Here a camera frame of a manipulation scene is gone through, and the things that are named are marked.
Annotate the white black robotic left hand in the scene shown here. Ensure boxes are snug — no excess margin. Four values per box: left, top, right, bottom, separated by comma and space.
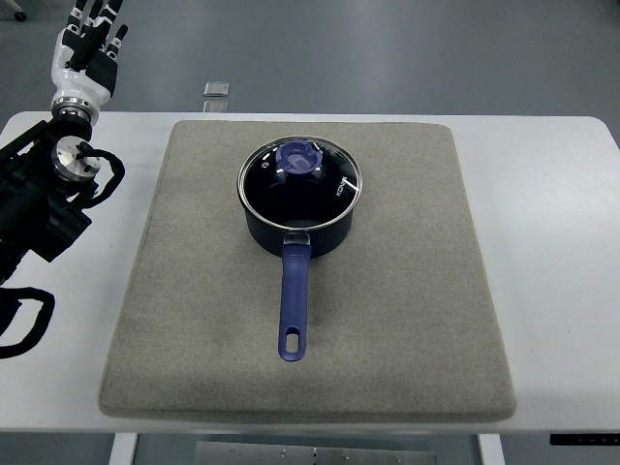
51, 0, 128, 122

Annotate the glass pot lid blue knob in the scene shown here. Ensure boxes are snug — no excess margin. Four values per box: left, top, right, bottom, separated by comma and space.
237, 137, 362, 229

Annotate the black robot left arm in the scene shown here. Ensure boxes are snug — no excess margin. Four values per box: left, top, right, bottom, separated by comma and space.
1, 98, 125, 282

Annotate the upper metal floor plate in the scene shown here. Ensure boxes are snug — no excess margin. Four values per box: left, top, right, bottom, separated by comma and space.
203, 81, 230, 97

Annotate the metal floor plate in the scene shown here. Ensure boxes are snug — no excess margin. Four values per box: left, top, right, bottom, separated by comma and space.
203, 81, 230, 97
202, 100, 229, 113

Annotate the lower metal floor plate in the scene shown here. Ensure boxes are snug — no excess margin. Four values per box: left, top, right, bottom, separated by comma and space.
202, 100, 229, 113

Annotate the white table leg left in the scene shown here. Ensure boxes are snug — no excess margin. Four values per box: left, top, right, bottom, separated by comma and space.
108, 433, 139, 465

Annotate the white table leg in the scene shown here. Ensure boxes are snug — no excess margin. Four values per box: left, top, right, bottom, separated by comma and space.
478, 434, 506, 465
108, 433, 139, 465

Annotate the beige fabric mat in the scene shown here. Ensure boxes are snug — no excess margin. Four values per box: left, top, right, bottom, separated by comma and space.
99, 120, 516, 423

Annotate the white table leg right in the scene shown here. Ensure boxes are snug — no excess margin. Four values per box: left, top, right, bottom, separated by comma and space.
478, 434, 506, 465

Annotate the black table control panel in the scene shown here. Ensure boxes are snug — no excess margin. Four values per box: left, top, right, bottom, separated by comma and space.
549, 433, 620, 447

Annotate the black looped cable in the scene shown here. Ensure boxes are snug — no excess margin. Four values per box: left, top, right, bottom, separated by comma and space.
0, 286, 57, 359

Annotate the dark blue saucepan blue handle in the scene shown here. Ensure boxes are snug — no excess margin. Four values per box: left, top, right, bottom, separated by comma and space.
238, 188, 360, 363

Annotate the metal table base plate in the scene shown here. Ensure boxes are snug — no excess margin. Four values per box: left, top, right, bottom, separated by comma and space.
194, 441, 437, 465

